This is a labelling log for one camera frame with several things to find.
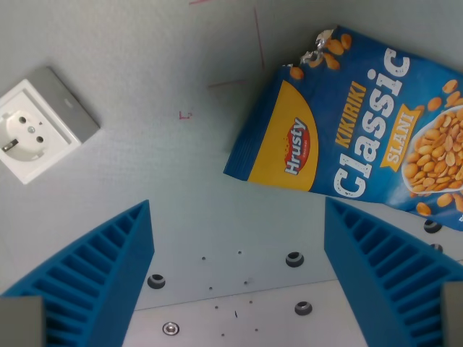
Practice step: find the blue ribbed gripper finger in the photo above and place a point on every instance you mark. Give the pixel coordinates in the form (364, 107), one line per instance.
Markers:
(90, 274)
(394, 274)

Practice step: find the silver round-head screw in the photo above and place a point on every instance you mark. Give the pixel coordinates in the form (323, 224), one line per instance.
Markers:
(170, 328)

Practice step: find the blue Hrusty Classic peanut bag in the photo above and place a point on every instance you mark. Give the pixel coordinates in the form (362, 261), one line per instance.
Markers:
(347, 130)

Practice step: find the white wall power socket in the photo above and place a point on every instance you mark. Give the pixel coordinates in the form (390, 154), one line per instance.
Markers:
(30, 132)

